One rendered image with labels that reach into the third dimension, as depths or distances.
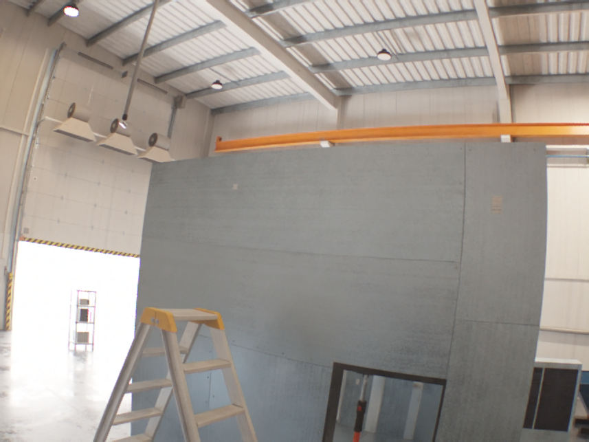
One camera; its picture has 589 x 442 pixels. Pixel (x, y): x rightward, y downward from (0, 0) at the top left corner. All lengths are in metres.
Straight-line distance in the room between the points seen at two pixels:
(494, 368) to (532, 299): 0.34
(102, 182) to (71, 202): 1.17
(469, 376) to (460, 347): 0.14
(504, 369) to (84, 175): 11.24
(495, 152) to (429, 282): 0.66
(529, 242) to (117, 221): 11.64
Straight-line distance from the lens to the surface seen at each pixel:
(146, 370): 3.12
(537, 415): 6.64
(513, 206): 1.91
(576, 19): 9.62
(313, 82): 11.65
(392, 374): 2.02
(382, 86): 12.10
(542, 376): 6.48
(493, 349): 1.90
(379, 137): 11.27
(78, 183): 11.86
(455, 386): 1.95
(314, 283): 2.16
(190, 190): 2.80
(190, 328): 2.10
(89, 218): 12.05
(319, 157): 2.25
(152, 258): 3.01
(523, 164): 1.95
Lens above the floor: 2.56
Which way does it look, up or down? 7 degrees up
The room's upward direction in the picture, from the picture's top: 6 degrees clockwise
